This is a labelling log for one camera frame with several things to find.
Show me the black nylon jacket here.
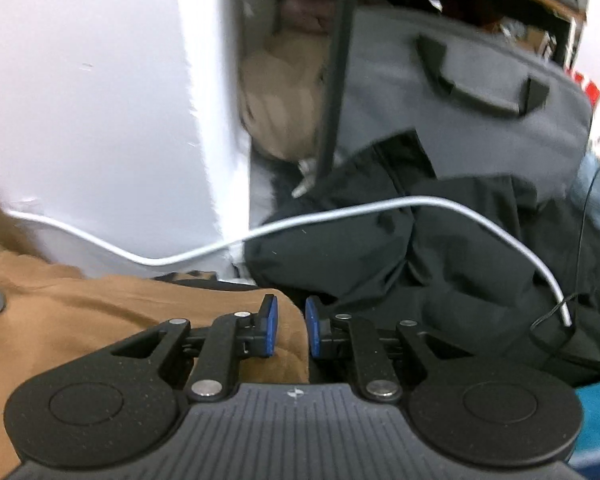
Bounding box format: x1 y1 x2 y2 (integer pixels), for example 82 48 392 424
242 130 600 387

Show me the thin black cable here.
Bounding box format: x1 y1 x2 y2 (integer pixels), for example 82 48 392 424
529 160 600 367

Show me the beige cloth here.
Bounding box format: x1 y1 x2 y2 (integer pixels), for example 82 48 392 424
239 27 332 162

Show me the black pole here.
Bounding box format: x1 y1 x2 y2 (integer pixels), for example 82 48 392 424
315 0 359 182

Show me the brown printed t-shirt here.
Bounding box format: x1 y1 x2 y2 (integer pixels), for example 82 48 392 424
0 250 311 480

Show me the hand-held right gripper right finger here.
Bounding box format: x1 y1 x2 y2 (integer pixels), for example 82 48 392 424
304 296 469 404

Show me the pink cloth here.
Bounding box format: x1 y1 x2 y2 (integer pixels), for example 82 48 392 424
279 0 342 37

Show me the white cable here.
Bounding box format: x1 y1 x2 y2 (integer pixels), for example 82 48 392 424
7 195 577 329

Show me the red white box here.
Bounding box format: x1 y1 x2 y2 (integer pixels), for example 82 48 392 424
569 66 600 107

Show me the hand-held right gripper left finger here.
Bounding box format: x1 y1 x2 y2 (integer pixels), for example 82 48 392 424
110 294 280 403

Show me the grey fabric bag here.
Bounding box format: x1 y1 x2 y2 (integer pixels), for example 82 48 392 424
325 5 597 202

